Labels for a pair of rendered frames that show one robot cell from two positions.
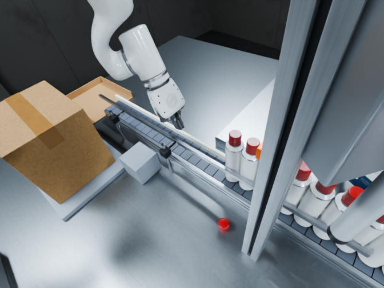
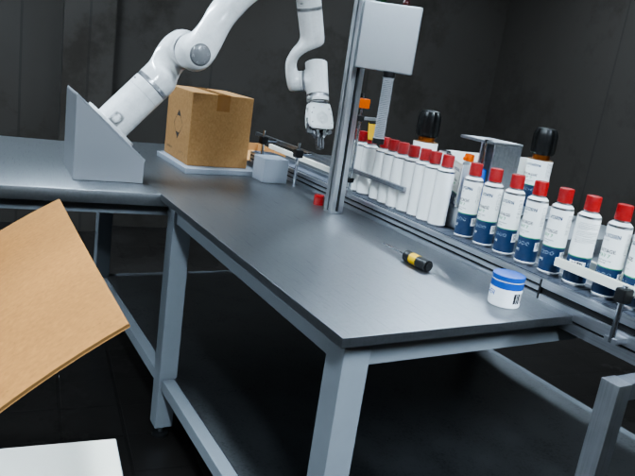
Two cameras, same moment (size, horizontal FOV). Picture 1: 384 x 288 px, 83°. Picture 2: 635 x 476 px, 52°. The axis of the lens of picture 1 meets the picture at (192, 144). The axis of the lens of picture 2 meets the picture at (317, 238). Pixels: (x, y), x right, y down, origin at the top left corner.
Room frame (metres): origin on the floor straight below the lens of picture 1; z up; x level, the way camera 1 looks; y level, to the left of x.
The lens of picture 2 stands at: (-1.87, -0.45, 1.27)
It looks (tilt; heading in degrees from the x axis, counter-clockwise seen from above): 14 degrees down; 10
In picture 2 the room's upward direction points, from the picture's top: 8 degrees clockwise
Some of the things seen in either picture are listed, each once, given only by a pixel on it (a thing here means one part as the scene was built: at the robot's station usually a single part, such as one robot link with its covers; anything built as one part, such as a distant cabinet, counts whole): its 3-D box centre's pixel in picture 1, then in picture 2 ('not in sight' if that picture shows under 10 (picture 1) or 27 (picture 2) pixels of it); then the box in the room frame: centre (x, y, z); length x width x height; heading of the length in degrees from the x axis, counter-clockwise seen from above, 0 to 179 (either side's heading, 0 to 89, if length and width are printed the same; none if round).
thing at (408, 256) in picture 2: not in sight; (404, 254); (-0.24, -0.38, 0.84); 0.20 x 0.03 x 0.03; 42
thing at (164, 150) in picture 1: (171, 155); (301, 164); (0.49, 0.08, 0.91); 0.07 x 0.03 x 0.17; 132
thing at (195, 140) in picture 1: (200, 142); (332, 170); (0.54, -0.03, 0.90); 1.07 x 0.01 x 0.02; 42
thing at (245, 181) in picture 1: (184, 146); (317, 156); (0.49, 0.02, 0.95); 1.07 x 0.01 x 0.01; 42
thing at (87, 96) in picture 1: (96, 98); (246, 150); (1.04, 0.47, 0.85); 0.30 x 0.26 x 0.04; 42
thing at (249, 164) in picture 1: (250, 165); (359, 161); (0.35, -0.15, 0.98); 0.05 x 0.05 x 0.20
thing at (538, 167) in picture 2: not in sight; (538, 168); (0.57, -0.76, 1.04); 0.09 x 0.09 x 0.29
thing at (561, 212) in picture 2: not in sight; (557, 230); (-0.29, -0.72, 0.98); 0.05 x 0.05 x 0.20
